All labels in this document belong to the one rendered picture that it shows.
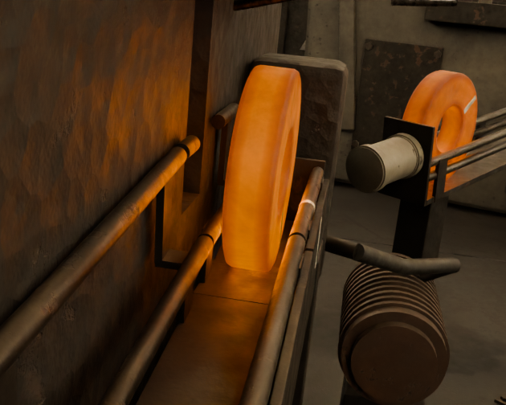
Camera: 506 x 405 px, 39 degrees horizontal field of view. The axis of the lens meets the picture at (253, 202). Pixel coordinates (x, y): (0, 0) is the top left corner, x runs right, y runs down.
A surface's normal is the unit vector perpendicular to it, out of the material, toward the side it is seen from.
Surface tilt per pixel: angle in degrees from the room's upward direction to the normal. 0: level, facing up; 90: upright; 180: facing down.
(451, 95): 90
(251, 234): 111
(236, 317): 4
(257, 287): 0
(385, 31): 90
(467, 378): 0
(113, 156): 90
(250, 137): 60
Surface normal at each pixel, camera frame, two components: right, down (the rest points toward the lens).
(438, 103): 0.72, 0.27
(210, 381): 0.08, -0.93
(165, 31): 0.98, 0.14
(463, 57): -0.39, 0.24
